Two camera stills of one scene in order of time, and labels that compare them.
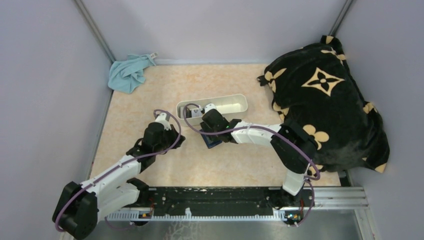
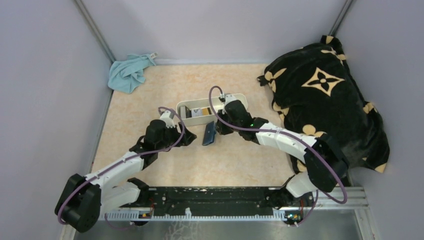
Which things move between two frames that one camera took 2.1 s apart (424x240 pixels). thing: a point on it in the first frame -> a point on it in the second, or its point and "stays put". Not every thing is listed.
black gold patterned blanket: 312,88 stays put
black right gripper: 208,131 -> 222,126
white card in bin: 196,112 stays put
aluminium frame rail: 323,198 stays put
